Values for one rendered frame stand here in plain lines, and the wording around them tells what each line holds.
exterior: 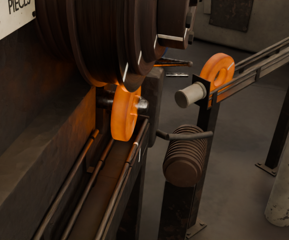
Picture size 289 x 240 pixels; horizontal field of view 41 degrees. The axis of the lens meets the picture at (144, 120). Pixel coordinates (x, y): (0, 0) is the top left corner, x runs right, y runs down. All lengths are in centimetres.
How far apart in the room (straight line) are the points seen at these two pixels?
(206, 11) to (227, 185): 196
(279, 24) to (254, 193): 183
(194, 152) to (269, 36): 237
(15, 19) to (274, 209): 146
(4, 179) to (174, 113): 196
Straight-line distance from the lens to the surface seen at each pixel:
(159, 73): 108
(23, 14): 60
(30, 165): 62
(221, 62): 131
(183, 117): 245
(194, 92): 125
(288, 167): 168
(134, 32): 61
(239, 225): 181
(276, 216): 183
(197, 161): 124
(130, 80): 71
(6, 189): 58
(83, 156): 81
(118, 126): 83
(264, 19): 349
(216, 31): 362
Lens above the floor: 125
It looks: 32 degrees down
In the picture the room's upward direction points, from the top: 5 degrees clockwise
